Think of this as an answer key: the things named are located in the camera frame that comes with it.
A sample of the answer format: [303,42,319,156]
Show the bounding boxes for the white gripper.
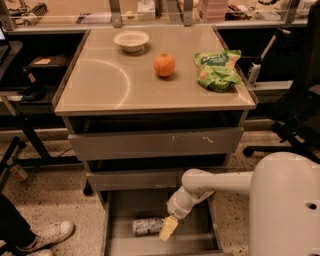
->
[159,194,192,242]

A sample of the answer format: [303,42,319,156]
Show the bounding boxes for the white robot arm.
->
[167,152,320,256]

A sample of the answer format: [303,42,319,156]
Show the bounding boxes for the bottom grey drawer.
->
[102,189,232,256]

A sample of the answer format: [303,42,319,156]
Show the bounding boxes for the grey drawer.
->
[86,168,187,191]
[69,127,243,160]
[102,189,232,256]

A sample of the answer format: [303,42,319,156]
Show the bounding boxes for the middle grey drawer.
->
[86,168,187,191]

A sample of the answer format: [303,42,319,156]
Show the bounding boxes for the top grey drawer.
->
[69,127,243,160]

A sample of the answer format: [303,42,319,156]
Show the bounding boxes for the grey drawer cabinet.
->
[52,25,259,256]

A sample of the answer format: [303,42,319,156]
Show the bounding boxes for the small bottle on floor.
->
[7,159,28,182]

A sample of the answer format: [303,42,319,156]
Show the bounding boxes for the white spray bottle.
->
[247,29,292,88]

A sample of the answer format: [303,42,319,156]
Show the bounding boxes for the white sneaker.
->
[17,220,75,253]
[25,249,53,256]

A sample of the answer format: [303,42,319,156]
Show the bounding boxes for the dark trouser leg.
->
[0,194,36,248]

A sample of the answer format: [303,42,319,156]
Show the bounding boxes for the orange fruit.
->
[153,53,175,77]

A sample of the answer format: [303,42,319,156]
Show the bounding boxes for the green chip bag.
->
[194,50,242,93]

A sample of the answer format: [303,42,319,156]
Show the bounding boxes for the black office chair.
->
[243,0,320,163]

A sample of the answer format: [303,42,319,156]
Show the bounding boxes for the white paper bowl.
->
[113,30,149,53]

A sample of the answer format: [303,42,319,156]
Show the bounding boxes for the black box on shelf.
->
[27,55,69,71]

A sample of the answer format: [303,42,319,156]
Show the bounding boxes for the black side desk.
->
[0,32,79,173]

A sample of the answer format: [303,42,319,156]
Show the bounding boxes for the pink stacked containers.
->
[198,0,228,22]

